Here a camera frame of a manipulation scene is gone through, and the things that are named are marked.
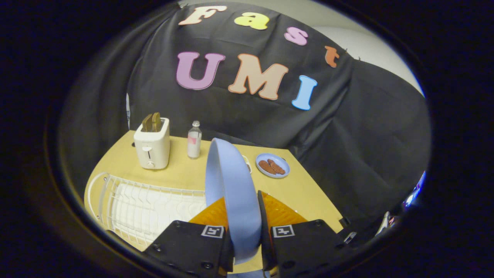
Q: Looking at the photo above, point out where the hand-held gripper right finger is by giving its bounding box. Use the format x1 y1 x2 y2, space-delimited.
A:
257 190 350 277

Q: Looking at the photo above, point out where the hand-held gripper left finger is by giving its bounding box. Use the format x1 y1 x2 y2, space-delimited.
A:
144 197 234 278

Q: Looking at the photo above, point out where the white wire dish rack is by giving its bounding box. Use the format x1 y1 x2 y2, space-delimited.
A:
87 172 207 247

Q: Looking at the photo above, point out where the light blue plate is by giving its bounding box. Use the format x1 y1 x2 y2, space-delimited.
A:
205 138 262 265

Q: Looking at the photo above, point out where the small blue plate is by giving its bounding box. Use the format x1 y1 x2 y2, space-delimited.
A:
255 153 290 179

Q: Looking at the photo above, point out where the clear plastic bottle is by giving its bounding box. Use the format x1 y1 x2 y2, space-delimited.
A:
187 120 202 159

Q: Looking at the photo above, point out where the white toaster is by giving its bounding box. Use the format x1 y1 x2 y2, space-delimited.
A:
134 117 171 170

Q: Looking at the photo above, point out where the black backdrop cloth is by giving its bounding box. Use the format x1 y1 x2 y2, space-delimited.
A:
58 2 431 247

